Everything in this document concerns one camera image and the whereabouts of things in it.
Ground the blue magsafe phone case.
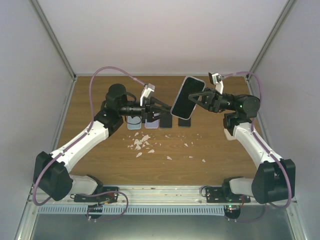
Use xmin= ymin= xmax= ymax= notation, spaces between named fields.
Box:
xmin=170 ymin=76 xmax=206 ymax=120

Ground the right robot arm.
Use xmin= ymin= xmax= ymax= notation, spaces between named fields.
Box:
xmin=188 ymin=88 xmax=296 ymax=207

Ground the lavender phone case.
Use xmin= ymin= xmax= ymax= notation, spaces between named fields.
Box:
xmin=144 ymin=120 xmax=159 ymax=129

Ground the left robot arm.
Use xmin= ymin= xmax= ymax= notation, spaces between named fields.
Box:
xmin=33 ymin=83 xmax=171 ymax=202

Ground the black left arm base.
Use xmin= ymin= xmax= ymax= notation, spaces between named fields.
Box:
xmin=70 ymin=186 xmax=119 ymax=204

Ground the phone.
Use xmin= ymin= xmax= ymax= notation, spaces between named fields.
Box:
xmin=178 ymin=118 xmax=192 ymax=128

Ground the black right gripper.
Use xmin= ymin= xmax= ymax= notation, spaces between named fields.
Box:
xmin=187 ymin=87 xmax=238 ymax=114

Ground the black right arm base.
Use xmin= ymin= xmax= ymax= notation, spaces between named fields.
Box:
xmin=199 ymin=185 xmax=251 ymax=204

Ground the white slotted cable duct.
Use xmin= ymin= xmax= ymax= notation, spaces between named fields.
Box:
xmin=38 ymin=204 xmax=225 ymax=216

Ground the light blue phone case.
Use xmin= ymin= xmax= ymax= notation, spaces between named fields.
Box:
xmin=127 ymin=116 xmax=142 ymax=131

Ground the dark green smartphone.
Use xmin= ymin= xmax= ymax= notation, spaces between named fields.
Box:
xmin=159 ymin=113 xmax=173 ymax=129

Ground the white phone stand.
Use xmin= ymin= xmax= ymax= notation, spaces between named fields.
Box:
xmin=223 ymin=128 xmax=236 ymax=141

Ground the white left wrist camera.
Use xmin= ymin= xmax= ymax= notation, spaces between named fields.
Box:
xmin=140 ymin=83 xmax=155 ymax=107

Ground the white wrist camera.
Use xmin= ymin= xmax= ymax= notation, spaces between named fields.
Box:
xmin=208 ymin=72 xmax=224 ymax=94
xmin=140 ymin=83 xmax=155 ymax=107

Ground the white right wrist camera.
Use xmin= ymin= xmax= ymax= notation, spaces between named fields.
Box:
xmin=208 ymin=72 xmax=224 ymax=94

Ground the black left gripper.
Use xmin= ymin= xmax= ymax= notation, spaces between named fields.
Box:
xmin=119 ymin=97 xmax=171 ymax=124

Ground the aluminium front rail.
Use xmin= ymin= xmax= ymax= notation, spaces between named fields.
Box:
xmin=35 ymin=185 xmax=242 ymax=206

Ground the white debris pile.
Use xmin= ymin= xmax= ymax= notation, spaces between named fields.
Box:
xmin=126 ymin=132 xmax=157 ymax=158

